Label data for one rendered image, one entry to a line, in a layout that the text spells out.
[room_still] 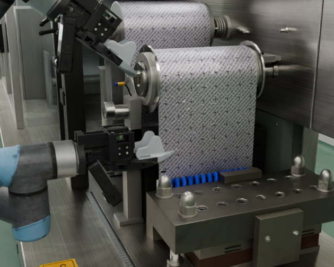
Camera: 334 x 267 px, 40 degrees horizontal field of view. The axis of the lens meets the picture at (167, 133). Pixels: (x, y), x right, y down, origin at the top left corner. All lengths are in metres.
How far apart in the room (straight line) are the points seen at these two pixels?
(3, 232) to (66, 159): 2.25
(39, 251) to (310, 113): 0.66
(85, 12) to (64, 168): 0.30
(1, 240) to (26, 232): 2.09
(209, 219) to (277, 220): 0.14
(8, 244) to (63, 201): 1.74
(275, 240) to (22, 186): 0.50
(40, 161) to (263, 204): 0.44
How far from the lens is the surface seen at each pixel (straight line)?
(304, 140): 1.37
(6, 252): 2.91
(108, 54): 0.93
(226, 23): 1.34
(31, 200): 0.93
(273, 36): 1.17
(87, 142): 0.93
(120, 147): 0.95
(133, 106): 1.03
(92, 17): 0.93
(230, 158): 1.08
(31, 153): 0.91
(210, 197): 0.96
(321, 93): 1.03
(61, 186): 1.37
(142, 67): 0.99
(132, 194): 1.11
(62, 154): 0.92
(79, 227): 1.14
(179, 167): 1.03
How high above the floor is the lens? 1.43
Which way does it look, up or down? 17 degrees down
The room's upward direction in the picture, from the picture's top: straight up
